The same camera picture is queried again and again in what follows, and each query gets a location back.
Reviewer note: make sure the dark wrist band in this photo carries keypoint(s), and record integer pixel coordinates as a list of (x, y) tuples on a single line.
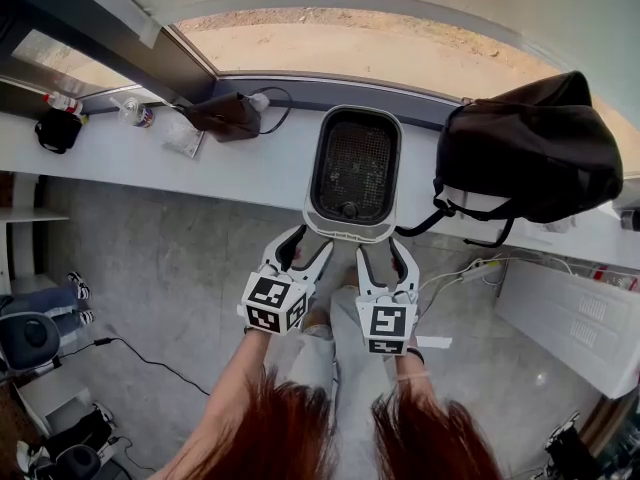
[(249, 330)]

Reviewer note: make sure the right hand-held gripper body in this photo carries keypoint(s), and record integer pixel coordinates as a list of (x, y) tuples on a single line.
[(387, 323)]

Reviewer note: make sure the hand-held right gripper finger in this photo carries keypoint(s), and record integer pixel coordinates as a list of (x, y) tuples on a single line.
[(364, 280), (411, 275)]

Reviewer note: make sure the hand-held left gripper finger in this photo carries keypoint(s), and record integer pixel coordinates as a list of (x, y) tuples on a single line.
[(317, 268), (272, 250)]

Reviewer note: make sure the person's right forearm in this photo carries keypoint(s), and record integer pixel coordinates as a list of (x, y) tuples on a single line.
[(412, 375)]

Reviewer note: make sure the white power strip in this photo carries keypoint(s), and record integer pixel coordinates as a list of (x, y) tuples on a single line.
[(481, 272)]

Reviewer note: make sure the black round chair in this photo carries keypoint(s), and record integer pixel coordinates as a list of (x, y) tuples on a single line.
[(30, 340)]

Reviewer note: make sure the clear plastic packet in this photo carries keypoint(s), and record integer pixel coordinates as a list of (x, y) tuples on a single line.
[(182, 140)]

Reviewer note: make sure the black canister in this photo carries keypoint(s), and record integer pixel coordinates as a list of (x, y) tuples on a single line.
[(631, 219)]

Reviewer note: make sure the person's light grey trousers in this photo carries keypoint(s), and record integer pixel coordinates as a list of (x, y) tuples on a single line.
[(350, 358)]

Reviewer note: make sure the person's beige shoe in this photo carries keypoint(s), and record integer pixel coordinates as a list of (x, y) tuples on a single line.
[(317, 318), (351, 280)]

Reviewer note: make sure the dark window frame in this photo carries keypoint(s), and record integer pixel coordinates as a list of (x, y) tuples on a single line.
[(175, 68)]

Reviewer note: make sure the white metal cabinet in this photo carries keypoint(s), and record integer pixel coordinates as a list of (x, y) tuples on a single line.
[(565, 318)]

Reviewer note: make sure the person's left forearm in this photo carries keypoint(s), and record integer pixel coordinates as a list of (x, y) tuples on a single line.
[(235, 393)]

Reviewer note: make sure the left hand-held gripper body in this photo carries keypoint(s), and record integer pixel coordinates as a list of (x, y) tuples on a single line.
[(267, 305)]

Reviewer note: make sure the white shelf unit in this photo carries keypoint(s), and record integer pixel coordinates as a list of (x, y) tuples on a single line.
[(30, 218)]

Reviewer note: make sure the black backpack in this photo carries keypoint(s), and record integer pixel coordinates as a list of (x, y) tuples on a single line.
[(530, 153)]

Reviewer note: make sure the clear plastic cup with straw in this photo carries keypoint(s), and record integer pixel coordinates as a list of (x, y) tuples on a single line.
[(134, 114)]

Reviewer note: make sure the small black pouch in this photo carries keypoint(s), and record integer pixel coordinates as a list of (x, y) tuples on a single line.
[(57, 132)]

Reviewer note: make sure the red cap plastic bottle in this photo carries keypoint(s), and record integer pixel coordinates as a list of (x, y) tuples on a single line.
[(62, 103)]

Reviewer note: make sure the black wrist band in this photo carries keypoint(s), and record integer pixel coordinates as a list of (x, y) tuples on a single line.
[(416, 355)]

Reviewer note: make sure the brown handbag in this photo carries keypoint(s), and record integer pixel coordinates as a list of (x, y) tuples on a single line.
[(225, 118)]

